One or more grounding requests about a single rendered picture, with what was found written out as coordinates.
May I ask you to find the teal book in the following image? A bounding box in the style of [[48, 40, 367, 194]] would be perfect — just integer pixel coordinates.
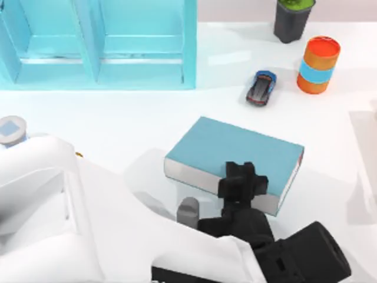
[[164, 116, 305, 218]]

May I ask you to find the pale grey rounded box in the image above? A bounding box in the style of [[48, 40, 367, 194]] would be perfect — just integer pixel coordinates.
[[176, 196, 200, 229]]

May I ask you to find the blue and grey toy car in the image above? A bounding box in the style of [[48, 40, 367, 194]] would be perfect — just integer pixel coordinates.
[[246, 70, 278, 106]]

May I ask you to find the orange and blue can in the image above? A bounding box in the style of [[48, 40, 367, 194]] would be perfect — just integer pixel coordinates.
[[296, 35, 342, 95]]

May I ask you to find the light blue rack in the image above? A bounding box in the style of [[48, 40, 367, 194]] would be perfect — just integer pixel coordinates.
[[0, 0, 197, 91]]

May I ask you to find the dark grey plant pot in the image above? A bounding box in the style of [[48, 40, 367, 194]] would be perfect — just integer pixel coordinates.
[[273, 0, 316, 44]]

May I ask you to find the grey cap with blue square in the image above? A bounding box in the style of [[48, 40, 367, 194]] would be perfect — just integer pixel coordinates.
[[0, 115, 30, 150]]

